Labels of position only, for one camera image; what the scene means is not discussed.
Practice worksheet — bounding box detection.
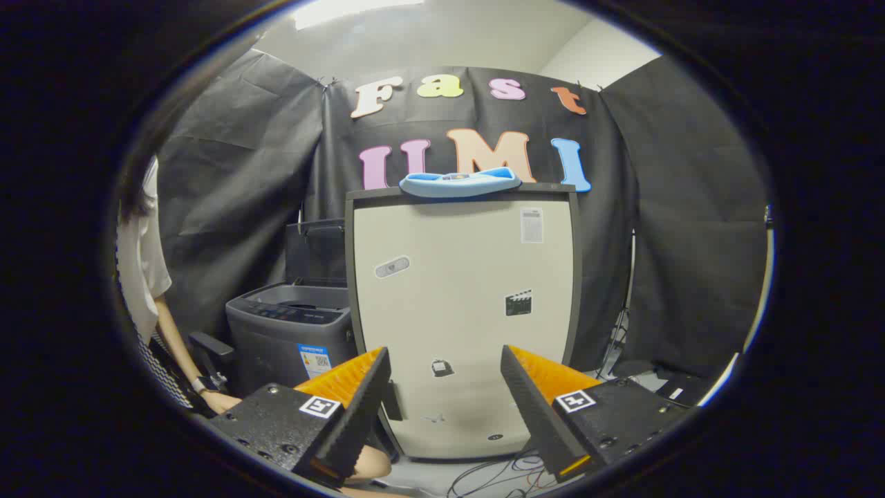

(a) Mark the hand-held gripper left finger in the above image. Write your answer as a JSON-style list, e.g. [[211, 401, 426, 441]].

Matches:
[[207, 347, 392, 486]]

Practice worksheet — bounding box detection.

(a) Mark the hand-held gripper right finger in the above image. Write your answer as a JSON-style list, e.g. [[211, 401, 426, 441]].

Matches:
[[500, 344, 691, 483]]

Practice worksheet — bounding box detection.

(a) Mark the grey washing machine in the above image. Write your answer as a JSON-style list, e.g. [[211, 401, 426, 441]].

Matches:
[[226, 280, 359, 399]]

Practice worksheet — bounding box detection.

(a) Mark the dark washing machine lid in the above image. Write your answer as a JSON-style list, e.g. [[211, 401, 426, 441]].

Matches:
[[286, 219, 346, 286]]

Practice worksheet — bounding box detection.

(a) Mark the light blue garment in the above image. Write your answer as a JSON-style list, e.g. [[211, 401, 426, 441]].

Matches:
[[399, 167, 522, 199]]

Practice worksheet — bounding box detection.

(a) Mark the black light stand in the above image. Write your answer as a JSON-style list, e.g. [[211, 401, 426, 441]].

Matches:
[[595, 232, 637, 378]]

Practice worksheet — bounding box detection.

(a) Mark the black equipment case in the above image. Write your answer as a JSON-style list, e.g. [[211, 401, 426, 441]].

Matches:
[[608, 356, 737, 410]]

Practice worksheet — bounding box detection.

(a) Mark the black office chair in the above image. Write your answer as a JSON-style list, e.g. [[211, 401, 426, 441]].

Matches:
[[189, 331, 237, 395]]

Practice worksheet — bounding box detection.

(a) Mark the black backdrop cloth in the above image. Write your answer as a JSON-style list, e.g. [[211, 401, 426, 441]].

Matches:
[[156, 48, 772, 380]]

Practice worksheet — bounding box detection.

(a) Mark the bundle of floor cables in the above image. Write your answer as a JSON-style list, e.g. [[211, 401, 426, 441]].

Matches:
[[446, 448, 564, 498]]

